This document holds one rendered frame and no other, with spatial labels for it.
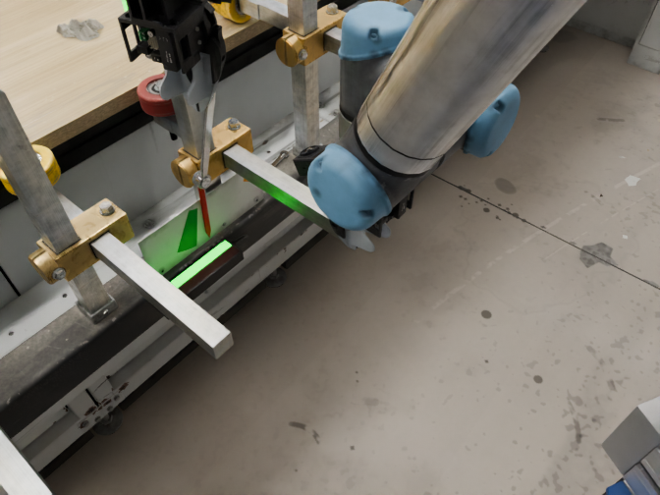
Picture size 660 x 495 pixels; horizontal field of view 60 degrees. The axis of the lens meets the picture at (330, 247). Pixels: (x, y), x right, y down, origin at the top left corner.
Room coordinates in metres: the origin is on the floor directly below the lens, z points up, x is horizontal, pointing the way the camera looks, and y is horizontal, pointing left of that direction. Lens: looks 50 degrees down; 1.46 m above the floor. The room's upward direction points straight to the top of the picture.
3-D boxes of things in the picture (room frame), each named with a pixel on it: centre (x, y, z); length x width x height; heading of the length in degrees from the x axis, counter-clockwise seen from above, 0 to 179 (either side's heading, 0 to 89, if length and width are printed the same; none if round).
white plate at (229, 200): (0.67, 0.21, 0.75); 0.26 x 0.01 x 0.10; 139
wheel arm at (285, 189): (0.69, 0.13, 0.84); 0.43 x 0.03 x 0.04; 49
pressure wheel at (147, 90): (0.82, 0.28, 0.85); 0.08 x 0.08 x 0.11
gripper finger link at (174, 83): (0.61, 0.19, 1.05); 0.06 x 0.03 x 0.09; 160
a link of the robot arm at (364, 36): (0.54, -0.05, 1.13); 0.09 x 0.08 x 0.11; 49
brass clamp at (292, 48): (0.91, 0.03, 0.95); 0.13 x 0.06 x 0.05; 139
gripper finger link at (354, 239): (0.52, -0.04, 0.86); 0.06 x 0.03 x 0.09; 49
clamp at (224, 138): (0.73, 0.20, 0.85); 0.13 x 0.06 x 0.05; 139
